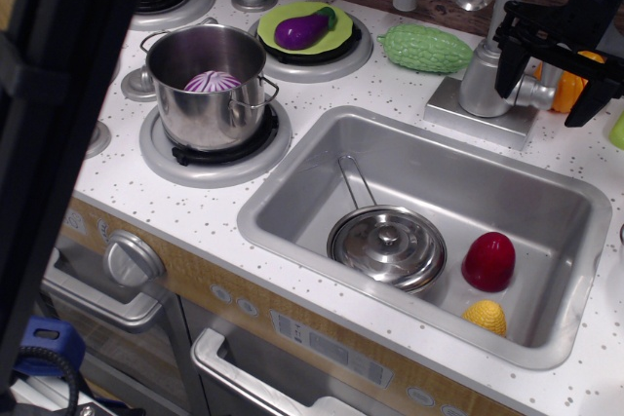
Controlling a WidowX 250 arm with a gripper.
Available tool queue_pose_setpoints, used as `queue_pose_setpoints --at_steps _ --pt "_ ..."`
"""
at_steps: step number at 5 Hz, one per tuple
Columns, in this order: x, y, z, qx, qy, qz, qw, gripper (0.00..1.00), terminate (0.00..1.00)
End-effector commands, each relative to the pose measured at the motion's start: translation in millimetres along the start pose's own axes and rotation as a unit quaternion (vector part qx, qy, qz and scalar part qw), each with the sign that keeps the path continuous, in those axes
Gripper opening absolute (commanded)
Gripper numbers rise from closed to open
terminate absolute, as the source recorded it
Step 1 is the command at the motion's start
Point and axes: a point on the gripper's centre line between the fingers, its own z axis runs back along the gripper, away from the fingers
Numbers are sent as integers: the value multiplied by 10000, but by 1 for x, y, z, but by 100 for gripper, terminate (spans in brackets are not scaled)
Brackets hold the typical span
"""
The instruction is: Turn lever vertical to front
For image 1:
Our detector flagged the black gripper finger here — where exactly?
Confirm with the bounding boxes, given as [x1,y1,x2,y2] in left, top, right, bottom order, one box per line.
[495,38,529,98]
[565,70,619,128]

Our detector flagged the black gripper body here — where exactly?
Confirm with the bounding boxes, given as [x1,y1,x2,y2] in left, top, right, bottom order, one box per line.
[494,0,623,85]

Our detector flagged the silver faucet lever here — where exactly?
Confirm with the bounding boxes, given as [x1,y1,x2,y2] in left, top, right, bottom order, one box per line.
[506,62,564,110]

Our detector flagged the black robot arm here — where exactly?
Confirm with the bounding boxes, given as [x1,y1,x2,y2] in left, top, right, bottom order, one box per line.
[1,0,623,414]

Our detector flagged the orange toy pumpkin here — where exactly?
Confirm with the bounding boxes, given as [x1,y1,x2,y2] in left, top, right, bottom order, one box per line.
[533,51,605,114]

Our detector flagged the light green toy object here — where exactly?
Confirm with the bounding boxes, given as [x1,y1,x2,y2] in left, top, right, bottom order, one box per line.
[608,113,624,150]

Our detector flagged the silver toy faucet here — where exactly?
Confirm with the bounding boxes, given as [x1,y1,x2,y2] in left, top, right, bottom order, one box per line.
[424,0,537,150]

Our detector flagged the green toy bitter melon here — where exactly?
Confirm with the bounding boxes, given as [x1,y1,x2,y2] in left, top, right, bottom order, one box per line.
[376,24,473,74]

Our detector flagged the green plate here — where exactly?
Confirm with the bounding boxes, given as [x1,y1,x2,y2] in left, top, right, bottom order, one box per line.
[256,1,354,56]

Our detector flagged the red toy egg shape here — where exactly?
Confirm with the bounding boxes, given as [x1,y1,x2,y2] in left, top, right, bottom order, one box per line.
[461,232,516,292]

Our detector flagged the back right stove burner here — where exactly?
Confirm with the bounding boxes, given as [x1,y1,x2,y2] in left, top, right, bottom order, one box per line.
[261,15,373,84]

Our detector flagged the purple toy eggplant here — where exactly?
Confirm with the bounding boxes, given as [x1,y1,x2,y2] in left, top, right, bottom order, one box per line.
[274,7,337,51]

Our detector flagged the steel saucepan with lid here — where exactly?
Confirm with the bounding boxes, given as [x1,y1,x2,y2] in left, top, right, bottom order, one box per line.
[326,155,448,293]

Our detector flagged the yellow toy corn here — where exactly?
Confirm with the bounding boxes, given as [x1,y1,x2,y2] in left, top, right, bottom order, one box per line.
[461,300,507,337]

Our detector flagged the silver toy sink basin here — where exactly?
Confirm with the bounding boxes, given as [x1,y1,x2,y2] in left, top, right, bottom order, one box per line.
[237,106,611,369]

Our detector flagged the purple white toy onion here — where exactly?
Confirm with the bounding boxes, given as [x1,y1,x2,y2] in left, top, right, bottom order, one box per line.
[184,70,241,93]

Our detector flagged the steel stock pot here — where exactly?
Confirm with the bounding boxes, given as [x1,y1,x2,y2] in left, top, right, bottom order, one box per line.
[142,23,279,152]

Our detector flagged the front right stove burner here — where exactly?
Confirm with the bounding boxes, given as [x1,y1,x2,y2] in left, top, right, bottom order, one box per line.
[139,101,292,189]

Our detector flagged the grey stove knob middle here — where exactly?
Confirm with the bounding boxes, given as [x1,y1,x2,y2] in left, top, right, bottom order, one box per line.
[121,66,156,102]

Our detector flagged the grey stove knob front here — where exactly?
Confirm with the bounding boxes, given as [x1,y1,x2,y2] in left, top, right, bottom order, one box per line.
[84,121,112,160]

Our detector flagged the silver oven dial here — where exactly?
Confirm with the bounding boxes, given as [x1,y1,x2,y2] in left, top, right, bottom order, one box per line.
[102,230,166,287]

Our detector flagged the blue clamp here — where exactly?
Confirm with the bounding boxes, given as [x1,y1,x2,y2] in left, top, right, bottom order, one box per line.
[14,316,86,377]

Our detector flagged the silver dishwasher door handle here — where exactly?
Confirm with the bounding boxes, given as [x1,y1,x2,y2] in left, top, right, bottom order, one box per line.
[191,328,363,416]

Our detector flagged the silver oven door handle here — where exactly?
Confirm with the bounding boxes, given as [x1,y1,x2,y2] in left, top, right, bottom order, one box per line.
[42,247,165,334]

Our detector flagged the black braided cable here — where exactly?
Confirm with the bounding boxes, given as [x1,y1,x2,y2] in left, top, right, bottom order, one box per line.
[17,345,82,416]

